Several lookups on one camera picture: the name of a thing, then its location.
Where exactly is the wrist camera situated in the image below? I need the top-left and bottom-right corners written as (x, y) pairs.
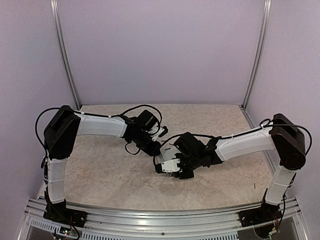
top-left (153, 156), bottom-right (181, 174)
top-left (148, 125), bottom-right (169, 142)

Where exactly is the front aluminium rail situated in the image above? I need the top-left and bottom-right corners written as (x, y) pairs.
top-left (16, 197), bottom-right (311, 240)

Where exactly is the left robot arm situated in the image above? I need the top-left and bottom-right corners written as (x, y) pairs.
top-left (41, 105), bottom-right (168, 223)

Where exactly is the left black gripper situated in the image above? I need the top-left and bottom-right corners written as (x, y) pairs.
top-left (131, 132), bottom-right (162, 157)

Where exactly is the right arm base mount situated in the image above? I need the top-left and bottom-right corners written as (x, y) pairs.
top-left (238, 207), bottom-right (282, 228)

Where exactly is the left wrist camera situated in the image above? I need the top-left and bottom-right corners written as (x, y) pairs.
top-left (148, 125), bottom-right (169, 142)

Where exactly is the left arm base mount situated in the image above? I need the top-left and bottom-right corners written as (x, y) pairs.
top-left (43, 208), bottom-right (88, 228)

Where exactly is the white paper box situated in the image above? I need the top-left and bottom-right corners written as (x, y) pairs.
top-left (156, 147), bottom-right (180, 178)

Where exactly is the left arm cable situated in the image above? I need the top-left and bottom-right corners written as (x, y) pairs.
top-left (34, 104), bottom-right (163, 171)

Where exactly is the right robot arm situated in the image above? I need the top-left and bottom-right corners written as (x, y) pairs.
top-left (173, 113), bottom-right (307, 222)

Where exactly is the left aluminium frame post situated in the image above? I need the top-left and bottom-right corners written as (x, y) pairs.
top-left (49, 0), bottom-right (82, 110)

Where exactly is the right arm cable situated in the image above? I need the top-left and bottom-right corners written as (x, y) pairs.
top-left (152, 117), bottom-right (313, 173)

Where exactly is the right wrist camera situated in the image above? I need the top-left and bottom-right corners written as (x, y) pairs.
top-left (153, 156), bottom-right (181, 174)

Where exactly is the right aluminium frame post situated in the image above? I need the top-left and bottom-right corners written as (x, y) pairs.
top-left (241, 0), bottom-right (272, 112)

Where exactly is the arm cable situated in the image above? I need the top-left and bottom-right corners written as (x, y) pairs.
top-left (152, 117), bottom-right (313, 173)
top-left (34, 104), bottom-right (163, 171)

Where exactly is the aluminium frame post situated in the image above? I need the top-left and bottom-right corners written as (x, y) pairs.
top-left (49, 0), bottom-right (82, 110)
top-left (241, 0), bottom-right (272, 112)

